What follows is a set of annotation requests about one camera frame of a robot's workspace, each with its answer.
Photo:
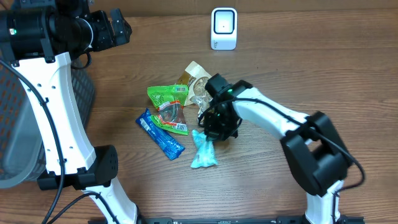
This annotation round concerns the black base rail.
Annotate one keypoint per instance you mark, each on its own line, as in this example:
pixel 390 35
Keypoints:
pixel 279 220

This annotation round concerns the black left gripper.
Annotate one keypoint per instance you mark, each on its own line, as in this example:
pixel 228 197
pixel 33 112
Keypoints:
pixel 109 38

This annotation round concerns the grey plastic basket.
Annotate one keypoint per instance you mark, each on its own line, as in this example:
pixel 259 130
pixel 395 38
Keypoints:
pixel 27 144

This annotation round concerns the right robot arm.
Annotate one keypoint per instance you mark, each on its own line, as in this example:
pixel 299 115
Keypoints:
pixel 315 153

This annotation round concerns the beige nut snack pouch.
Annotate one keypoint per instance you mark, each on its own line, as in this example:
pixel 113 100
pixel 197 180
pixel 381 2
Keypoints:
pixel 196 77

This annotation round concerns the green snack pouch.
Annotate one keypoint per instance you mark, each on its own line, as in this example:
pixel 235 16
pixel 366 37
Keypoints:
pixel 169 101

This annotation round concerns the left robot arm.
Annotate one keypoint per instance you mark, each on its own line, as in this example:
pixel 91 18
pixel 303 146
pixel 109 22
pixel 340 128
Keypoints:
pixel 39 42

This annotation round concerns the blue snack bar wrapper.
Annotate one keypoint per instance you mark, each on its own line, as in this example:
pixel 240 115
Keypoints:
pixel 170 146

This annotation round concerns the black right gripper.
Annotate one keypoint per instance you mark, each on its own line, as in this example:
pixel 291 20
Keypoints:
pixel 212 134

